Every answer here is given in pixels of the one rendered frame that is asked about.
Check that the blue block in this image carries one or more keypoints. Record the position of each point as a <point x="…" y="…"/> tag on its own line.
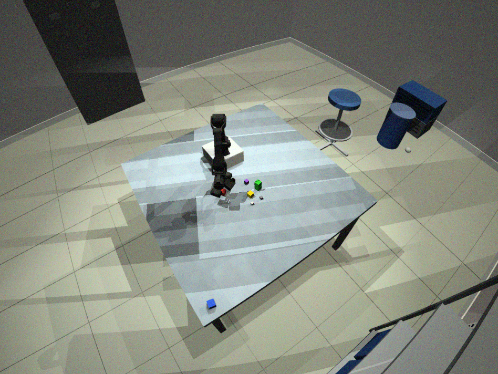
<point x="211" y="303"/>

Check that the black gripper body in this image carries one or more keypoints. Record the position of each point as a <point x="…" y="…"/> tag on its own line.
<point x="217" y="193"/>

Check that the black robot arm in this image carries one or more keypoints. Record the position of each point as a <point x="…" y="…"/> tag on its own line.
<point x="221" y="145"/>

